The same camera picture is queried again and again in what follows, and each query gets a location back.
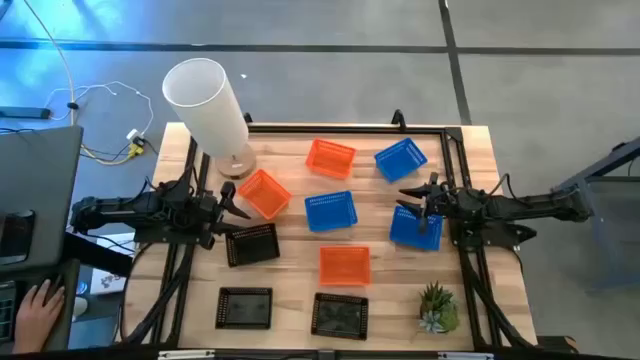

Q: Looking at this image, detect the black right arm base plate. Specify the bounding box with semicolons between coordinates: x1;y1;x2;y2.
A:
449;219;539;253

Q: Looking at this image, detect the thin white cable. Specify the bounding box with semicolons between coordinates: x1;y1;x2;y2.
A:
43;80;154;142

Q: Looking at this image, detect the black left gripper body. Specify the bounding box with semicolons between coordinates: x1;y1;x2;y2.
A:
189;192;225;237

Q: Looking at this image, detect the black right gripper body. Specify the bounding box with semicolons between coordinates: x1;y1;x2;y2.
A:
424;185;455;220

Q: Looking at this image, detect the orange plastic basket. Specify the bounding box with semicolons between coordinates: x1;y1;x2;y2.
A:
305;138;358;181
318;245;372;287
237;168;293;221

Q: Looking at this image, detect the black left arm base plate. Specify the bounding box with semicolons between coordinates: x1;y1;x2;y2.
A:
132;225;202;247

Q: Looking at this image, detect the person's forearm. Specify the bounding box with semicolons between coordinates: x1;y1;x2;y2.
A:
10;329;40;355

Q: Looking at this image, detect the white metal bracket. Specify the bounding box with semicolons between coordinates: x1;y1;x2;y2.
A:
158;349;216;360
438;351;494;360

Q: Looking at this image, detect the long cream cable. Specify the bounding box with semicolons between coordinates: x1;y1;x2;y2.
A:
22;0;76;126

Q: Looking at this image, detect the black plastic basket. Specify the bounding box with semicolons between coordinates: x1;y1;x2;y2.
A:
224;222;281;269
215;286;274;330
310;292;370;342

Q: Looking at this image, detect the black diagonal bar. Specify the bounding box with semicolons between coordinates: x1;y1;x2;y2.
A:
62;232;135;279

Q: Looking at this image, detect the grey desk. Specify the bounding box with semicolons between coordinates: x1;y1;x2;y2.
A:
0;124;84;351

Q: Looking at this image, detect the blue plastic basket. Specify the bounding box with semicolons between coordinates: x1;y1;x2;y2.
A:
303;190;359;234
388;204;445;252
373;137;429;184

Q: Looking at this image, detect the white cylinder shade table lamp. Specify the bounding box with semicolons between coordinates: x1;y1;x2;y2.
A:
161;57;258;180

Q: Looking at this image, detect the person's hand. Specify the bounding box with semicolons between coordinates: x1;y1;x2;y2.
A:
14;278;66;335

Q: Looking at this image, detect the yellow cable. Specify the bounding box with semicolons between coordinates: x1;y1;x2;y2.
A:
78;142;147;167

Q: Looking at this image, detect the flat black floor device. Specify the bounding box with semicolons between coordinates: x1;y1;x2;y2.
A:
0;106;52;120

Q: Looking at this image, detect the black aluminium table frame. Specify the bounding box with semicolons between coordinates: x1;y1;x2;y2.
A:
117;108;539;351

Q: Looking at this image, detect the black glossy device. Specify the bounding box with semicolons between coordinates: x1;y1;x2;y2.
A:
0;209;36;266

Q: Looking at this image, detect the blue-grey metal table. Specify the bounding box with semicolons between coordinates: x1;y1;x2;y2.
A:
549;134;640;291

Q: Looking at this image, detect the small green succulent plant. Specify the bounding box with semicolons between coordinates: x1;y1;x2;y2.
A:
417;280;461;335

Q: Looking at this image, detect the white paper box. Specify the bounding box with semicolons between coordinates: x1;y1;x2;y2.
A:
89;232;136;296

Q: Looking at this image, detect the white round cup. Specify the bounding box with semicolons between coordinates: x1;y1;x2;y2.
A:
72;294;90;321

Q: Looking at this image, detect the black keyboard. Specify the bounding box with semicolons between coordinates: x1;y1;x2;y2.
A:
0;282;16;344

